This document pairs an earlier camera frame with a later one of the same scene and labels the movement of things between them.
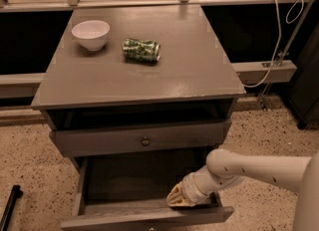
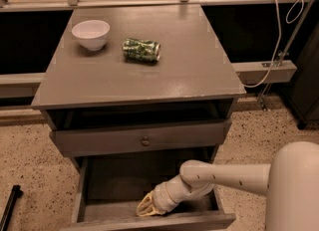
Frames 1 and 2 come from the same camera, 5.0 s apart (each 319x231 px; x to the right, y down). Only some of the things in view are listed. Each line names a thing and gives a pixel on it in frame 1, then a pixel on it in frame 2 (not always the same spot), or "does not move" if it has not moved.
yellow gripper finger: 181,203 to 153,211
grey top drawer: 140,138 does not move
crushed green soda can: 141,51 does not move
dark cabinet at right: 304,94 does not move
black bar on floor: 7,215 does not move
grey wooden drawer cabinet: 139,83 does not move
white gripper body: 189,188 to 160,197
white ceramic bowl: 93,33 does not move
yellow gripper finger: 175,193 to 147,202
